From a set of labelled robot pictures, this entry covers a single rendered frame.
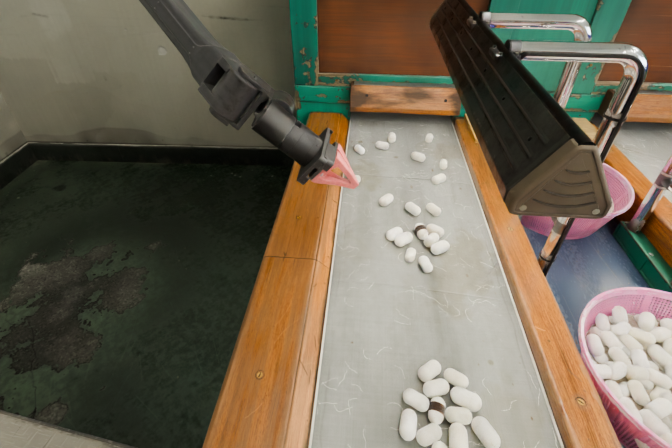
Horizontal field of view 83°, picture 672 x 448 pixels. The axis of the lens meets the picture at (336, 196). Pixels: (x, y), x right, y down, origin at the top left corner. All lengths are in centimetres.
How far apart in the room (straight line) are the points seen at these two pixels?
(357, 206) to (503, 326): 36
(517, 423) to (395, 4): 90
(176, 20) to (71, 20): 172
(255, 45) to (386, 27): 108
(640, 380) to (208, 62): 76
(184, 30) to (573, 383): 74
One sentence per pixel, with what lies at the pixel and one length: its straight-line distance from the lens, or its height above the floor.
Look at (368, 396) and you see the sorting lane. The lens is 56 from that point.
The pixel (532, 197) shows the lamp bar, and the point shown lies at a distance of 35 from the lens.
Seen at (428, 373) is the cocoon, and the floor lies 76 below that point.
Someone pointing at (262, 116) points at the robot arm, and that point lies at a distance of 60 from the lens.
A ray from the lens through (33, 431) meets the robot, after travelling 100.
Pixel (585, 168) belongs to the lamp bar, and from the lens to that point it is 35.
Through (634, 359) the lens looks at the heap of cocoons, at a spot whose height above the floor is 74.
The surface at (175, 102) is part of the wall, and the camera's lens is 232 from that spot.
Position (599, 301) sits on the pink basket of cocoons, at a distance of 73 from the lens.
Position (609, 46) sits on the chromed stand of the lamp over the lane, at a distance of 57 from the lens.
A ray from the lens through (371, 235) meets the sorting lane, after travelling 75.
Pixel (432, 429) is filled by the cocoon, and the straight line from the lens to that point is 54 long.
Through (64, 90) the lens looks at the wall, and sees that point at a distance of 261.
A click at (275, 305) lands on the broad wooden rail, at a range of 61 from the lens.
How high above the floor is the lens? 125
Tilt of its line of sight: 37 degrees down
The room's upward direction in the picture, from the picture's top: straight up
